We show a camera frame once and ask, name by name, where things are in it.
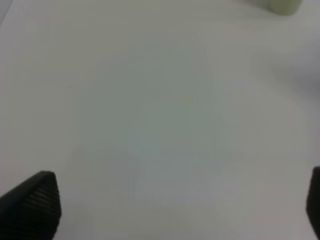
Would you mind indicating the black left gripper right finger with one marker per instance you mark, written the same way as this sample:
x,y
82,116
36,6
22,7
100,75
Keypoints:
x,y
313,201

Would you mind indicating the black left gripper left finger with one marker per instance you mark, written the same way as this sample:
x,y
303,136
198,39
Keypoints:
x,y
32,210

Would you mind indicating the pale green plastic cup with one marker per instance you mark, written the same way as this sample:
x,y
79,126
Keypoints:
x,y
285,7

